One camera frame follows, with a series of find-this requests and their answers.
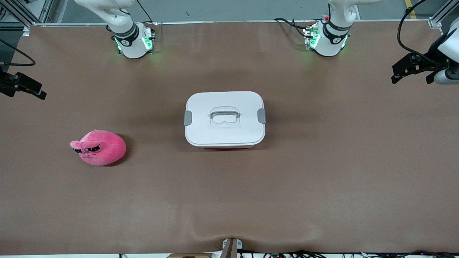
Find brown table mat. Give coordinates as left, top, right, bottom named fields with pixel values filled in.
left=0, top=21, right=459, bottom=255

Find aluminium table edge rail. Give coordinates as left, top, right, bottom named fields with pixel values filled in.
left=34, top=19, right=431, bottom=28

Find pink plastic box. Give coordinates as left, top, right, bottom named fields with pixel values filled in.
left=195, top=145, right=257, bottom=149

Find aluminium frame post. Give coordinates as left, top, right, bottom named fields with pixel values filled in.
left=429, top=0, right=459, bottom=29
left=0, top=0, right=54, bottom=36

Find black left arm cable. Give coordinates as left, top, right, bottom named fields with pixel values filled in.
left=397, top=0, right=443, bottom=66

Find black right base cable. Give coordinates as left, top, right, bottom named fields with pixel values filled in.
left=136, top=0, right=155, bottom=24

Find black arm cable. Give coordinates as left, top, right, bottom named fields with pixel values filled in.
left=0, top=39, right=36, bottom=67
left=397, top=0, right=443, bottom=66

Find black left base cable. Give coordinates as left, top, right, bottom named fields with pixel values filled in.
left=274, top=17, right=316, bottom=38

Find white box lid grey latches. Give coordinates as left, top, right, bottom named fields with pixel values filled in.
left=184, top=91, right=267, bottom=148

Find pink plush toy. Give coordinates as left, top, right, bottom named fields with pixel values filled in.
left=70, top=130, right=127, bottom=166

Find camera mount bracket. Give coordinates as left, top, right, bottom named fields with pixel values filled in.
left=222, top=238, right=243, bottom=258

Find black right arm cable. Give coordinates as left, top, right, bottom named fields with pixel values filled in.
left=0, top=39, right=36, bottom=67

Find black base cable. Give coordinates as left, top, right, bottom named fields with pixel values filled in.
left=274, top=17, right=316, bottom=38
left=136, top=0, right=155, bottom=24

